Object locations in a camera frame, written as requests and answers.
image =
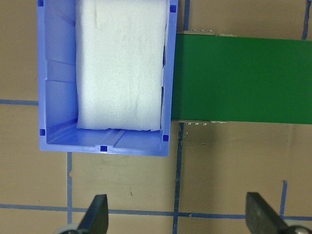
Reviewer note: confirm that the green conveyor belt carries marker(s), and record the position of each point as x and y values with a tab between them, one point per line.
242	79

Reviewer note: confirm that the blue plastic bin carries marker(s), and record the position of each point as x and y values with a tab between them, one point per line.
58	98

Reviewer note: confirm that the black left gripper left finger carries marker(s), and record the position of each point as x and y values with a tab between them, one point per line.
96	219

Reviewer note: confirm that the white foam pad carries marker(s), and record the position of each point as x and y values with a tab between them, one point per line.
119	63

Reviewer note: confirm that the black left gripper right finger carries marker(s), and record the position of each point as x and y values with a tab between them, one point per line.
261	218

